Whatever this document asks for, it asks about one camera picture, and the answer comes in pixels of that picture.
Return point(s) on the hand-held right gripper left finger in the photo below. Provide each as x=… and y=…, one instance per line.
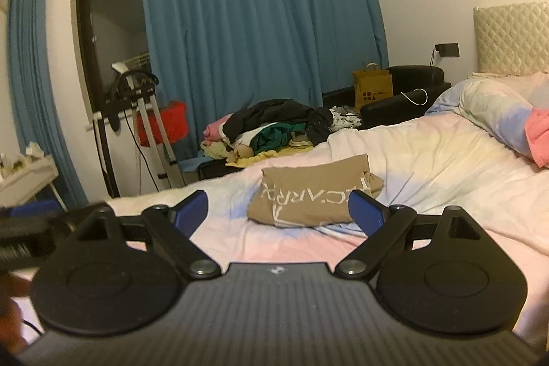
x=191, y=216

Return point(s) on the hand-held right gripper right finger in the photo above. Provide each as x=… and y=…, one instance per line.
x=364, y=215

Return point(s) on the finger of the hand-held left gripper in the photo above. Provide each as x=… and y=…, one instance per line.
x=36, y=208

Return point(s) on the tan t-shirt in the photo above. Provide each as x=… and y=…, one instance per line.
x=309, y=186

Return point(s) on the person's left hand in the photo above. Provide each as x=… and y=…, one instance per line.
x=9, y=306

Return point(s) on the white shelf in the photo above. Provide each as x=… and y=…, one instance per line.
x=25, y=182

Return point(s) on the row of small bottles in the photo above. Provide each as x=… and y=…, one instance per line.
x=19, y=162

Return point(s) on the bed with white pink sheet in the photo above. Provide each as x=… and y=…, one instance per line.
x=429, y=160

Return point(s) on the pale yellow garment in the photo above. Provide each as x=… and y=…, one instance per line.
x=257, y=159

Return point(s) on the pink garment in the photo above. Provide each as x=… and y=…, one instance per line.
x=214, y=130

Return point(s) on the red cloth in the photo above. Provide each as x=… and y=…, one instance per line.
x=176, y=121

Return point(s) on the black white patterned garment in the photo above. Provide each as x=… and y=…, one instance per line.
x=343, y=118

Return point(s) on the folded treadmill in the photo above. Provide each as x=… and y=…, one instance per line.
x=146, y=121

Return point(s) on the black armchair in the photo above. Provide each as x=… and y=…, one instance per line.
x=399, y=109

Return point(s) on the green garment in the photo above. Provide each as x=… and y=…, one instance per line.
x=274, y=135

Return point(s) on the yellow paper bag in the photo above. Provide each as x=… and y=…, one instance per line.
x=372, y=85

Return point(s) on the narrow blue curtain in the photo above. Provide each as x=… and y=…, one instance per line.
x=30, y=70

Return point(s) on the pastel duvet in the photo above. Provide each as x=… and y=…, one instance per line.
x=484, y=104

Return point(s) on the pink pillow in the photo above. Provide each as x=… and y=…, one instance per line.
x=538, y=138

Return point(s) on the dark window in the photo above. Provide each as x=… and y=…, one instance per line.
x=111, y=27

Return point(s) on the wide blue curtain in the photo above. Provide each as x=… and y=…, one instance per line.
x=257, y=6

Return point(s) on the quilted cream headboard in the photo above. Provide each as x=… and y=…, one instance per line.
x=510, y=40

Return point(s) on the dark wall socket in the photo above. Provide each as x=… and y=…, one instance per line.
x=448, y=50

